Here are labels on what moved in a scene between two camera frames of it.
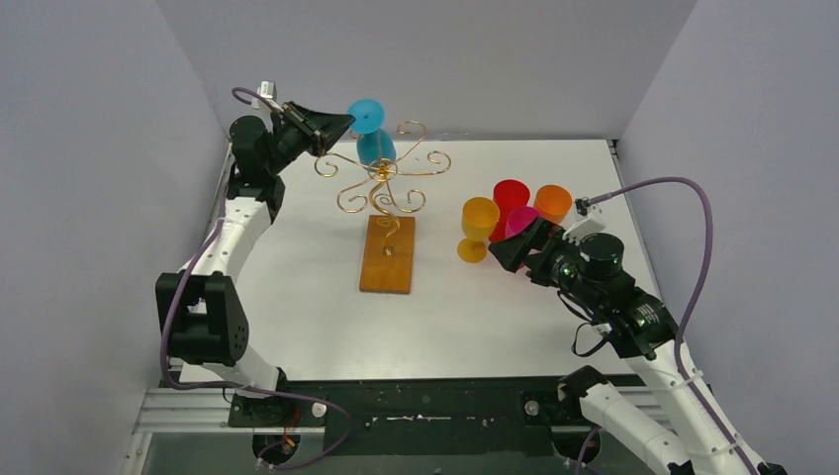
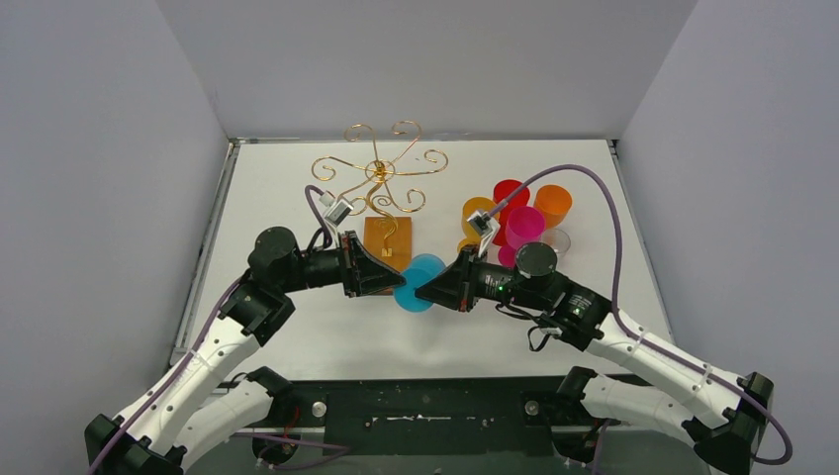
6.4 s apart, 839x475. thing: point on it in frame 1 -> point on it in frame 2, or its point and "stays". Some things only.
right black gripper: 515,249 -> 457,287
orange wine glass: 553,202 stays
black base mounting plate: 412,417 stays
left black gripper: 300,127 -> 350,264
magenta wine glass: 519,219 stays
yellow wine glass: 479,216 stays
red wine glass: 510,195 stays
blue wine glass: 374,144 -> 423,268
